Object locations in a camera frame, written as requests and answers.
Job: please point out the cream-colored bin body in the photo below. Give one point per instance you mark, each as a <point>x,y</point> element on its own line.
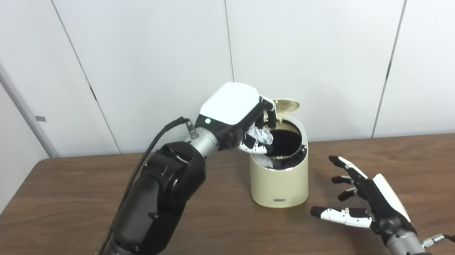
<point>280,185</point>

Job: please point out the grey wall corner post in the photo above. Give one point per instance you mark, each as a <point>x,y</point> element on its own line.
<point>2,79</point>

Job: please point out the cream round bin lid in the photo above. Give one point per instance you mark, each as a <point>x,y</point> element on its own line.
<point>286,105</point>

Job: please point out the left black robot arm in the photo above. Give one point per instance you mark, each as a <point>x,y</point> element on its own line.
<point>155,202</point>

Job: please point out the small grey post tag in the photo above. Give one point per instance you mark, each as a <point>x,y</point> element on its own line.
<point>40,119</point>

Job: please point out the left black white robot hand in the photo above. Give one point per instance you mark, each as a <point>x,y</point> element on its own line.
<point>229,106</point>

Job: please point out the white paper ball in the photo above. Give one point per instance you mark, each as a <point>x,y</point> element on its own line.
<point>261,134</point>

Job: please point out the black bin liner bag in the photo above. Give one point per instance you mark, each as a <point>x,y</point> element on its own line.
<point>286,142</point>

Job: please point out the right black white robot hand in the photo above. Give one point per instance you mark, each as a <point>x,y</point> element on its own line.
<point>384,208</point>

